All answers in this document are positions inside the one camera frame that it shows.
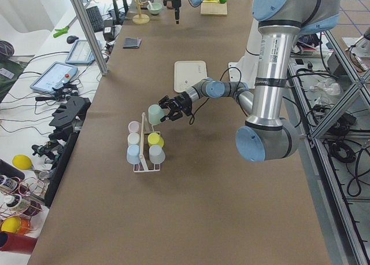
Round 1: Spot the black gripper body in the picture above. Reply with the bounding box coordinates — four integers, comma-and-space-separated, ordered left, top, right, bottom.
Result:
171, 0, 182, 10
173, 93, 193, 116

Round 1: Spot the green cup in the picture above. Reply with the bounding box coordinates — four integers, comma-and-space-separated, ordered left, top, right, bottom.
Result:
148, 104, 165, 126

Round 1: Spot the cream rabbit tray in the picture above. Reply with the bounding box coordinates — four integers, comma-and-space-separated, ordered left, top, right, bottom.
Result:
174, 61, 207, 93

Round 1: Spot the yellow cup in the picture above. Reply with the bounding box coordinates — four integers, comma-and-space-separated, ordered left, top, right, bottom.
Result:
147, 132, 164, 148

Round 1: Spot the pink cup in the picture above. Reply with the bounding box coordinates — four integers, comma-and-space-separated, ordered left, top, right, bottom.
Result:
128, 120, 141, 134

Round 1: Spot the grey cup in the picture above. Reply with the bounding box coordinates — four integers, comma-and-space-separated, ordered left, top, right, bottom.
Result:
149, 145, 166, 165

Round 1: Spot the cream white cup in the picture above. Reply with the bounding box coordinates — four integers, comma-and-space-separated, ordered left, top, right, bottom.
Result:
127, 132, 140, 146

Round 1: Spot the light blue cup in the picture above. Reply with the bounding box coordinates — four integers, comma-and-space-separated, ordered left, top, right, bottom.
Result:
126, 144, 140, 165

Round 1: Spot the green bowl with spoon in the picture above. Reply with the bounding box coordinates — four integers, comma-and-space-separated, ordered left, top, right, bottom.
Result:
147, 1, 163, 15

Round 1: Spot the wooden cutting board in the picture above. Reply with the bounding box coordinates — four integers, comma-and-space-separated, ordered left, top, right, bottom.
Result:
200, 0, 228, 16

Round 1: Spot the wooden mug tree stand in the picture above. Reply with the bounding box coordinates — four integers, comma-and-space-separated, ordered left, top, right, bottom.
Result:
132, 0, 150, 25

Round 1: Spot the folded grey cloth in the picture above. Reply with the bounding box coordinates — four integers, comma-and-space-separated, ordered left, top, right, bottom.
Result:
123, 37, 142, 49

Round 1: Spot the black keyboard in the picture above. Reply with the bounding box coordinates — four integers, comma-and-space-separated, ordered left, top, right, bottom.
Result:
86, 6, 104, 32

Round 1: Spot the teach pendant tablet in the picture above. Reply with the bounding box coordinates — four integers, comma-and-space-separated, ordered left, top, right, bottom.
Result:
29, 62, 78, 93
65, 39, 95, 65

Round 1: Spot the black gripper holder stand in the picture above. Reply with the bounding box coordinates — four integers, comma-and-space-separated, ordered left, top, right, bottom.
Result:
49, 96, 91, 141

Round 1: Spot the black computer mouse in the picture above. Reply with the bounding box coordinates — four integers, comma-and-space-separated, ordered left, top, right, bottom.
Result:
66, 35, 79, 44

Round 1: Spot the yellow lemon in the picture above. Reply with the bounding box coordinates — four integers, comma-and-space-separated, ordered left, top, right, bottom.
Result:
12, 154, 32, 170

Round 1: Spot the sauce bottle white cap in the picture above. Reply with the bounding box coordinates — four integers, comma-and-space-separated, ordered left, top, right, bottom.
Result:
0, 175, 19, 194

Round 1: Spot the red cylindrical container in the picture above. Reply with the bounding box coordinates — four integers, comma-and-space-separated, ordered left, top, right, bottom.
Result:
1, 231, 38, 255

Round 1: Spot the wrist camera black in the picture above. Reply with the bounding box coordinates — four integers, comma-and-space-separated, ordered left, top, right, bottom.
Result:
162, 0, 172, 9

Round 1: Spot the wooden rack handle dowel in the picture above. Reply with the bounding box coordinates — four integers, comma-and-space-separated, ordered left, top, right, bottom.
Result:
139, 112, 146, 160

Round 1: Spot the white wire cup rack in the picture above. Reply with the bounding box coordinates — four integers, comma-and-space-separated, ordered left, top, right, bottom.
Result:
132, 116, 161, 173

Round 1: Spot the aluminium frame post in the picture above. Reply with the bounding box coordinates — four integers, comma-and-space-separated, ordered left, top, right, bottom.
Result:
70, 0, 108, 76

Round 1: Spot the green handled tool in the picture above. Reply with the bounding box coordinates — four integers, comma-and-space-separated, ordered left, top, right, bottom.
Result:
53, 26, 69, 38

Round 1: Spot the copper wire basket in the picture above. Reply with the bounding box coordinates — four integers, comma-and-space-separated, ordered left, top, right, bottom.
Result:
1, 177, 46, 235

